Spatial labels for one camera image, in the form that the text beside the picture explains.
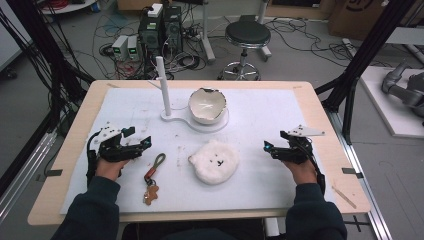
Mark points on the grey bench power supply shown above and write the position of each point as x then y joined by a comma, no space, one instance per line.
120,46
133,48

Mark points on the white eggshell-shaped bowl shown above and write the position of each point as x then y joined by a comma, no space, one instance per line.
207,106

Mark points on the white fluffy bear pouch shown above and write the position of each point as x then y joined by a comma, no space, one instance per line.
215,163

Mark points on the white metal stand leg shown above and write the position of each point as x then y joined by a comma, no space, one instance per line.
207,36

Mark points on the black metal frame post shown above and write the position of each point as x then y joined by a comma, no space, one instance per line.
360,60

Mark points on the person's dark trousers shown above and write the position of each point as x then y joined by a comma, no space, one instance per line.
193,231

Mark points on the white platform board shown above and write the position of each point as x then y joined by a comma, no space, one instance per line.
390,113

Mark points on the black tape strip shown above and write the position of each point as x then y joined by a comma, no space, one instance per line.
351,172
53,173

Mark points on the aluminium rail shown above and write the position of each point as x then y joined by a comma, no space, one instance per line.
23,180
370,200

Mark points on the black computer tower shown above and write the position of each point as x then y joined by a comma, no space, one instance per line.
173,28
150,33

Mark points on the thin wooden stick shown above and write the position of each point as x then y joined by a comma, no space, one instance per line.
344,197

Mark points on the brown cardboard box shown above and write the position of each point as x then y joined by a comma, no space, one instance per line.
353,16

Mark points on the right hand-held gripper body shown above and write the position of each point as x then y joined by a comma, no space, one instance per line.
298,150

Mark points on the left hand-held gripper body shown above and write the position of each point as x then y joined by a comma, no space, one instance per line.
113,150

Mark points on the person's right hand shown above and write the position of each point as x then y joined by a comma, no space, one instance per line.
301,171

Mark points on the person's left hand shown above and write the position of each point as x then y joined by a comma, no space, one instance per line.
110,168

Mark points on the white stand with pole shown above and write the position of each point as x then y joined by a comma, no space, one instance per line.
165,90

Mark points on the white table mat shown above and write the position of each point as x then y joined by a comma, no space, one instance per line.
253,180

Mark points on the black round stool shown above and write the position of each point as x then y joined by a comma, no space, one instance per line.
247,33

